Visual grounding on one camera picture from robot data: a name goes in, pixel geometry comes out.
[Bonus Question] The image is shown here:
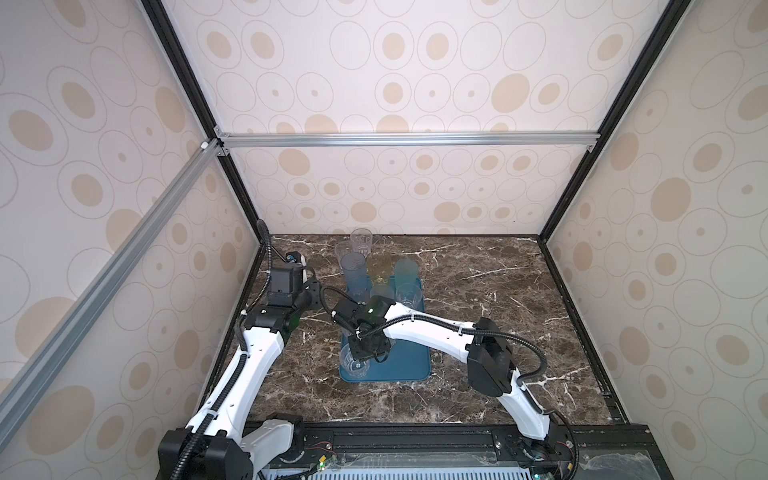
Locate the yellow tall plastic glass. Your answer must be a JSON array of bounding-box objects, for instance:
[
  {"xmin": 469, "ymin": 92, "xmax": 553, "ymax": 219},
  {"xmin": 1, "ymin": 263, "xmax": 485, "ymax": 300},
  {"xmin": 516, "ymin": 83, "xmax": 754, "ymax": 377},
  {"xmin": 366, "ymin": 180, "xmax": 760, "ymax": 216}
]
[{"xmin": 367, "ymin": 252, "xmax": 394, "ymax": 285}]

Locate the blue tall plastic glass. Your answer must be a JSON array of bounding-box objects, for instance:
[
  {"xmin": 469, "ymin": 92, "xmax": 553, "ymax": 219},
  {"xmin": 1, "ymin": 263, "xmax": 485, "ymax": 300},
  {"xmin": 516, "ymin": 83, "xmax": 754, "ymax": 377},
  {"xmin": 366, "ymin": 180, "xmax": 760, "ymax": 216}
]
[{"xmin": 341, "ymin": 252, "xmax": 370, "ymax": 301}]

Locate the green textured plastic glass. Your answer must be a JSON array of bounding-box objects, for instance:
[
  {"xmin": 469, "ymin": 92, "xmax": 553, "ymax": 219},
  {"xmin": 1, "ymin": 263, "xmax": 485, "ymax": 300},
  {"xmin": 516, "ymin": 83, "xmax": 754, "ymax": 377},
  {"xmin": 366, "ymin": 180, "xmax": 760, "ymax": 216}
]
[{"xmin": 394, "ymin": 258, "xmax": 419, "ymax": 288}]

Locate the clear short faceted glass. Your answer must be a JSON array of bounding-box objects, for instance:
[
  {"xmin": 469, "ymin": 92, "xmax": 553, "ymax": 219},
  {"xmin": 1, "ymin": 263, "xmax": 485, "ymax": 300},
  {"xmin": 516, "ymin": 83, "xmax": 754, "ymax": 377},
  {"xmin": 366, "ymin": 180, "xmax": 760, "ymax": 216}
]
[{"xmin": 334, "ymin": 240, "xmax": 355, "ymax": 261}]

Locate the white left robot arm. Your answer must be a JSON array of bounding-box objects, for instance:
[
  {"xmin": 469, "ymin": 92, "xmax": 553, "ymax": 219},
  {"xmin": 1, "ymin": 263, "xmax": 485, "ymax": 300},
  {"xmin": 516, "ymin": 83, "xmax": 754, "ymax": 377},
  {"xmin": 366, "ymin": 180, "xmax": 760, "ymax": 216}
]
[{"xmin": 158, "ymin": 252, "xmax": 320, "ymax": 479}]

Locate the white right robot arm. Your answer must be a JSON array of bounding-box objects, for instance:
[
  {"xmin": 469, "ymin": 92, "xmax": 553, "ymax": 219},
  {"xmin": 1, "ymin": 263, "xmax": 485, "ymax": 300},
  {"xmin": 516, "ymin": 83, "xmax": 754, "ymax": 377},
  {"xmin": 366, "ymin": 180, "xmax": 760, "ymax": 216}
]
[{"xmin": 329, "ymin": 296, "xmax": 550, "ymax": 441}]

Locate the teal plastic tray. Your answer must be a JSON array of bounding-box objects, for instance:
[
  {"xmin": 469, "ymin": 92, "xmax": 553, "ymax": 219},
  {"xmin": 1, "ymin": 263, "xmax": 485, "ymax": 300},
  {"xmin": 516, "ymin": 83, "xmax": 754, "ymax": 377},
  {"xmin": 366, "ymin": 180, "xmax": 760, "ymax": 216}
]
[{"xmin": 339, "ymin": 275, "xmax": 433, "ymax": 383}]

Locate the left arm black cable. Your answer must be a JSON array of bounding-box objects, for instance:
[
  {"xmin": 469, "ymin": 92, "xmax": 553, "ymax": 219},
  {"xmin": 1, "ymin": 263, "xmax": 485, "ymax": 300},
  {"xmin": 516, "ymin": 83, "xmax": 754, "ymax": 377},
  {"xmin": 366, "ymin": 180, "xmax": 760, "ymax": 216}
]
[{"xmin": 173, "ymin": 218, "xmax": 289, "ymax": 480}]

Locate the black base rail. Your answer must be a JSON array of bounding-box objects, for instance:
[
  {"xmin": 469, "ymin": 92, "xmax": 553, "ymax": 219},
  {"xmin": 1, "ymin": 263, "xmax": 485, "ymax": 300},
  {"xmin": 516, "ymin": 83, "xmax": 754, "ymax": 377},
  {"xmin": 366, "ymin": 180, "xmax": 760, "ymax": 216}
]
[{"xmin": 155, "ymin": 422, "xmax": 674, "ymax": 480}]

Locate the silver horizontal back rail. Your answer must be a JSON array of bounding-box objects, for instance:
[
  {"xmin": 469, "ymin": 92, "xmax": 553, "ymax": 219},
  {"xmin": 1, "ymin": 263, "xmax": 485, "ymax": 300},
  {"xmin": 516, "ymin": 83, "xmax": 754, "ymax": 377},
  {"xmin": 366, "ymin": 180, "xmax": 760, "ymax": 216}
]
[{"xmin": 204, "ymin": 130, "xmax": 600, "ymax": 153}]

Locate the silver diagonal left rail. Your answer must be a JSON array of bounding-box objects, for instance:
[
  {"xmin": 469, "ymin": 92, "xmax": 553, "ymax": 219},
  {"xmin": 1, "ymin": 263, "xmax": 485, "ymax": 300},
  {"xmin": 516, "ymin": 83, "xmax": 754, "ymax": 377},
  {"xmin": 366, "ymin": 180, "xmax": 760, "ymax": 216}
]
[{"xmin": 1, "ymin": 138, "xmax": 222, "ymax": 449}]

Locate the black corner frame post left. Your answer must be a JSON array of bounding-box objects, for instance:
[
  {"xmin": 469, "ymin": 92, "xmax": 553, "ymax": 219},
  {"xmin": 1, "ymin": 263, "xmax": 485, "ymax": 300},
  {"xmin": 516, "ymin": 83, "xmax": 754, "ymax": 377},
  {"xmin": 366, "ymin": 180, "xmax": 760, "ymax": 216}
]
[{"xmin": 140, "ymin": 0, "xmax": 261, "ymax": 240}]

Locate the black corner frame post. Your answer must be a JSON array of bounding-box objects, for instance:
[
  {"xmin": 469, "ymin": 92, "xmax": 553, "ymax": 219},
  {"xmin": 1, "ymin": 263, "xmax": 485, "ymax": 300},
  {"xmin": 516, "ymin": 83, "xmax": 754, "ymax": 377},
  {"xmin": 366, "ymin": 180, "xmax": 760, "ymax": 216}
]
[
  {"xmin": 140, "ymin": 0, "xmax": 261, "ymax": 240},
  {"xmin": 538, "ymin": 0, "xmax": 694, "ymax": 243}
]

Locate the black corner frame post right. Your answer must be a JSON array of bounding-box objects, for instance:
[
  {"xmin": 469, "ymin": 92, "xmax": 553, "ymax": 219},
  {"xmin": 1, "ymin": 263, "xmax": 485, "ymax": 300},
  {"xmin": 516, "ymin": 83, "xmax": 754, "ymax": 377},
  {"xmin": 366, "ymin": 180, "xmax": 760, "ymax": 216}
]
[{"xmin": 538, "ymin": 0, "xmax": 694, "ymax": 243}]

